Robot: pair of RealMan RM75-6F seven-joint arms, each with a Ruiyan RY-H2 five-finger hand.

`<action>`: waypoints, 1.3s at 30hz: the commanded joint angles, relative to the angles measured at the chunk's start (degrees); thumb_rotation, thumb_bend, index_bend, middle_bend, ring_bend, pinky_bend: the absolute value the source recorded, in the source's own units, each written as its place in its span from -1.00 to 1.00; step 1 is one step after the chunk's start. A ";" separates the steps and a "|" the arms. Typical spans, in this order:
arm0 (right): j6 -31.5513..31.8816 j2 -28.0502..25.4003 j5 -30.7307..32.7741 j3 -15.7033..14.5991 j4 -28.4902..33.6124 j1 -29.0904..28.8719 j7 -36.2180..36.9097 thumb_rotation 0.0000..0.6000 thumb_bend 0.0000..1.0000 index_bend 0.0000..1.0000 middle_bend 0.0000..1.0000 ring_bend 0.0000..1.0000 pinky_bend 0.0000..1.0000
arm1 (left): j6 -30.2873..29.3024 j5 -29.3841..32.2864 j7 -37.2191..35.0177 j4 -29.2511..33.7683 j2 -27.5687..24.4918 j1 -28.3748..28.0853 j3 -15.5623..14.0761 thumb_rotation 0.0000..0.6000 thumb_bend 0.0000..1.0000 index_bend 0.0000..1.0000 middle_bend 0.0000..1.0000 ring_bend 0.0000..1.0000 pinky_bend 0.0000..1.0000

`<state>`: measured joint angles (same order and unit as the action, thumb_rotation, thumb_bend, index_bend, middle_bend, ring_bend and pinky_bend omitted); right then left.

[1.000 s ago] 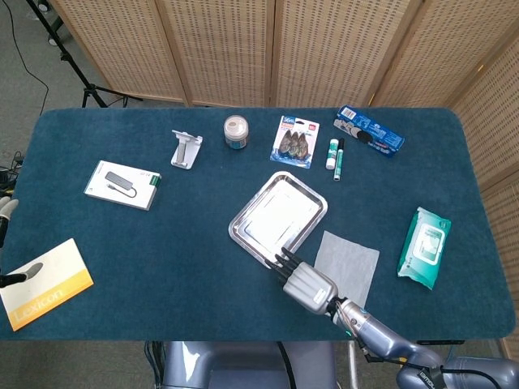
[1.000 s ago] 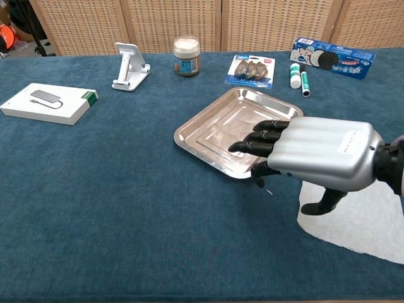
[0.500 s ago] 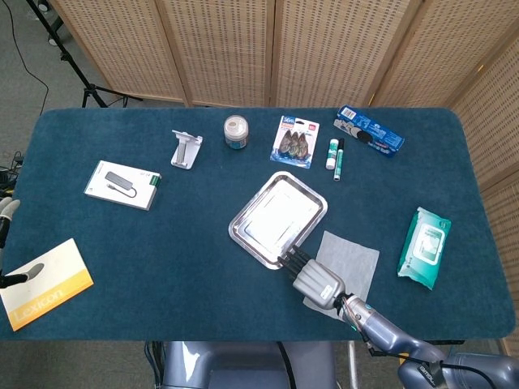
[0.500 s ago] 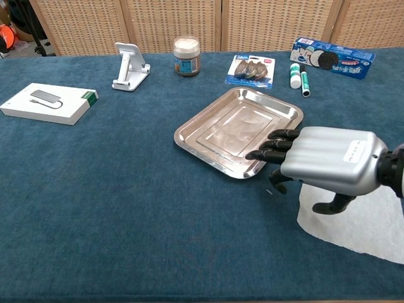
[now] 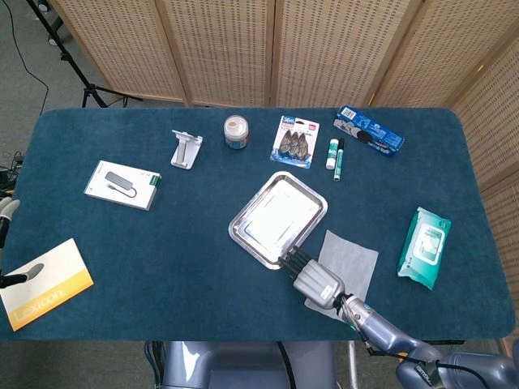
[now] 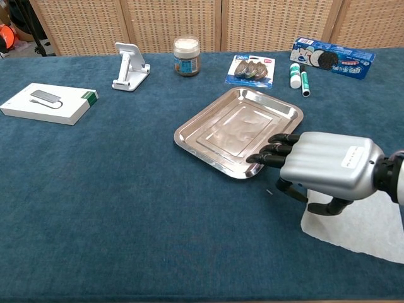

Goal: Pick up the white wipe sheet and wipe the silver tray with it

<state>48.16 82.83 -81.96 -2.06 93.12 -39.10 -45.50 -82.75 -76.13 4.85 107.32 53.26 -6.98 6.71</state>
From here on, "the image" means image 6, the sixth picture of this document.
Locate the white wet wipe sheet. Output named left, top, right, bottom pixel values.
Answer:
left=300, top=188, right=404, bottom=264

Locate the wooden woven folding screen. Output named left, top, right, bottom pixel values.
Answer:
left=28, top=0, right=404, bottom=57

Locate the orange black object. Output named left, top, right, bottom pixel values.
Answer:
left=0, top=24, right=17, bottom=55

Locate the black tripod stand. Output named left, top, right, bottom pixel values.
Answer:
left=17, top=0, right=57, bottom=57

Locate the white green glue stick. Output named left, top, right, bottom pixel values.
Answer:
left=289, top=62, right=302, bottom=89

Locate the clear jar with white lid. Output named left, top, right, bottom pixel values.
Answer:
left=172, top=36, right=201, bottom=77

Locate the blue cookie box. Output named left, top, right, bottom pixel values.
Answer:
left=289, top=37, right=376, bottom=81

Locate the blue carpet table mat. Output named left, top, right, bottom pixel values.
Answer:
left=0, top=47, right=404, bottom=301

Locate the white usb hub box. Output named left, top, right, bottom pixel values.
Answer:
left=0, top=83, right=99, bottom=126

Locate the white folding phone stand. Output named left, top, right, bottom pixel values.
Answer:
left=111, top=42, right=152, bottom=92

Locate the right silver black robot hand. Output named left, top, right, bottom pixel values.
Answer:
left=246, top=131, right=386, bottom=216

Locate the stainless steel tray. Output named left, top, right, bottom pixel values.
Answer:
left=173, top=87, right=304, bottom=180

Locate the black green marker pen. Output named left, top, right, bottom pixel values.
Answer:
left=299, top=64, right=311, bottom=97

